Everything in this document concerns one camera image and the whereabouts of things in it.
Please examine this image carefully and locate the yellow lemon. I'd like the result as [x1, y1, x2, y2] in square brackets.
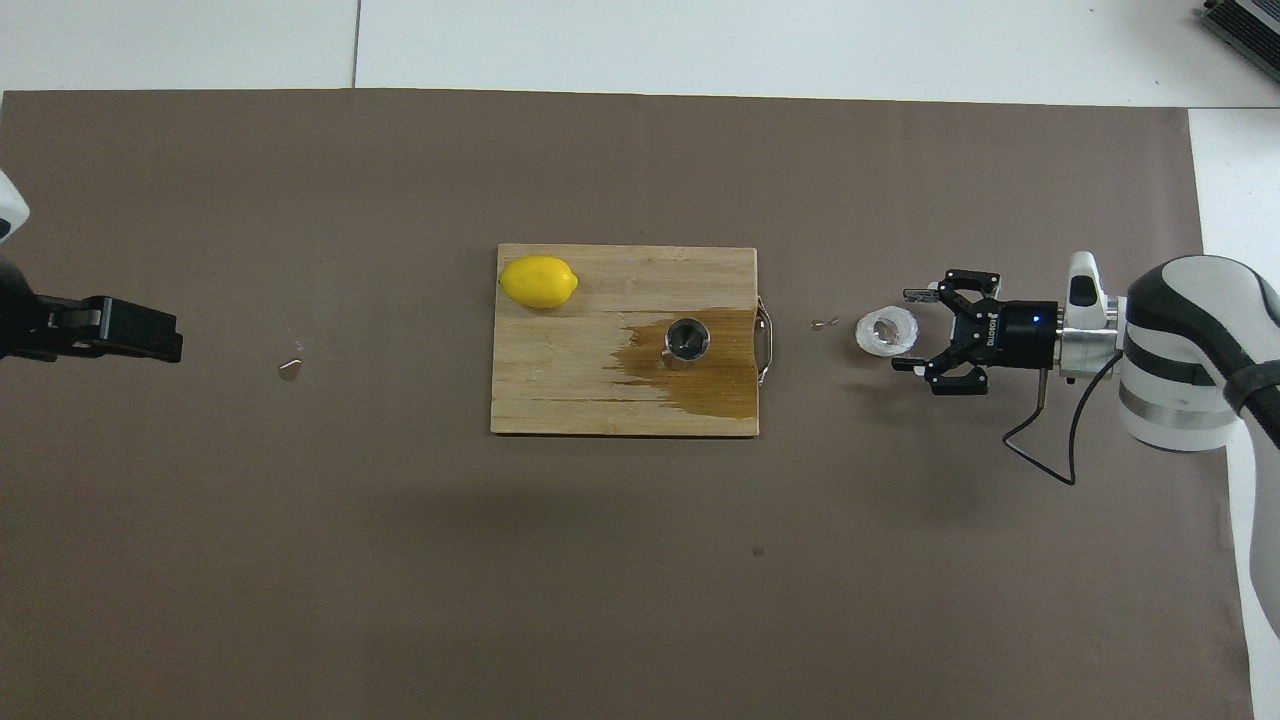
[499, 255, 580, 311]

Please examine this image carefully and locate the wooden cutting board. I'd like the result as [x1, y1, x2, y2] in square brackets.
[490, 244, 776, 438]

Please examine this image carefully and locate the small clear textured cup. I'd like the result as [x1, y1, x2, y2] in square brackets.
[855, 305, 919, 358]

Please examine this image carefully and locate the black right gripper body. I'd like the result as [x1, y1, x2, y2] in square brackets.
[970, 299, 1062, 369]

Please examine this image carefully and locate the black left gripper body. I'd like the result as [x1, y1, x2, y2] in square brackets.
[0, 254, 43, 362]

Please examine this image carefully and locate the steel double jigger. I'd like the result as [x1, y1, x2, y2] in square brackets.
[662, 317, 713, 373]

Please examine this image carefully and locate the black ribbed metal device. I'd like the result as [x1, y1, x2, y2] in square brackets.
[1195, 0, 1280, 86]

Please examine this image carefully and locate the brown paper table mat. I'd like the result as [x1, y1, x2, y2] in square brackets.
[0, 88, 1256, 720]

